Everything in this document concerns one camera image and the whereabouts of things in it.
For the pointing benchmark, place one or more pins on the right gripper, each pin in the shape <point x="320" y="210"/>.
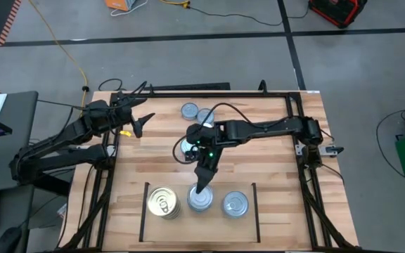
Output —
<point x="207" y="140"/>

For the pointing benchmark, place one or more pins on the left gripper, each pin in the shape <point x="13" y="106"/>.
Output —
<point x="123" y="114"/>

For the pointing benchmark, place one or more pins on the green label can silver lid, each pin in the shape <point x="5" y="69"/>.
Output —
<point x="202" y="202"/>

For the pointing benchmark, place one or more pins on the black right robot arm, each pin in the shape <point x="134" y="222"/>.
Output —
<point x="265" y="126"/>

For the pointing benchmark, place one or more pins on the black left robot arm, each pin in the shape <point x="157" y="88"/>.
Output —
<point x="72" y="128"/>

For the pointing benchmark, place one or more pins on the blue fish label can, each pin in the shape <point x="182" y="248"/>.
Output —
<point x="185" y="145"/>

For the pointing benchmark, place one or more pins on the black power strip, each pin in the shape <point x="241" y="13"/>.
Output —
<point x="188" y="86"/>

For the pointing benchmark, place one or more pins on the black clamp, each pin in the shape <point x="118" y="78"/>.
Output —
<point x="263" y="86"/>

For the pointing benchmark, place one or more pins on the orange box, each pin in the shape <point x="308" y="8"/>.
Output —
<point x="118" y="4"/>

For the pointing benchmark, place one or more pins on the grey desk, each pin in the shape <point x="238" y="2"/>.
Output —
<point x="19" y="105"/>

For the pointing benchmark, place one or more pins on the silver metal clamp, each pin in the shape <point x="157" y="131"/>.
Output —
<point x="329" y="150"/>

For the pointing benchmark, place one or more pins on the white paper scrap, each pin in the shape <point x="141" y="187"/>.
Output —
<point x="62" y="210"/>

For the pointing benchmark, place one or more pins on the black computer mouse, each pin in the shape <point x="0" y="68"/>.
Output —
<point x="7" y="240"/>

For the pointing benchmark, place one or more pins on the red and black case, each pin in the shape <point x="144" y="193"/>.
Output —
<point x="336" y="10"/>

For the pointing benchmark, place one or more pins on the black metal table frame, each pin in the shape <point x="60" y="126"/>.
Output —
<point x="258" y="95"/>

